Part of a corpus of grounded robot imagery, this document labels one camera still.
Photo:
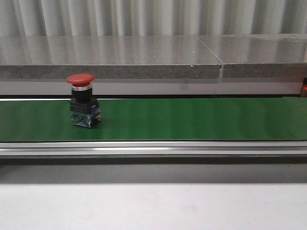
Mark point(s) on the green conveyor belt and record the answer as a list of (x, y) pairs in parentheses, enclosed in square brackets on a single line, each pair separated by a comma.
[(159, 119)]

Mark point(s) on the red mushroom push button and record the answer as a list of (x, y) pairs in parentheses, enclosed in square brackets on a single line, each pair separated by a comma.
[(84, 107)]

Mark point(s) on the white pleated curtain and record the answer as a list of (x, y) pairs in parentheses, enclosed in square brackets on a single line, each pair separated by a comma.
[(152, 17)]

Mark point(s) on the aluminium conveyor frame rail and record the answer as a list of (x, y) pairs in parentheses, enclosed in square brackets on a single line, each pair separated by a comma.
[(93, 149)]

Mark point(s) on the grey stone countertop slab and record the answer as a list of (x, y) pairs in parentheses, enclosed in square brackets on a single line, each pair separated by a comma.
[(154, 57)]

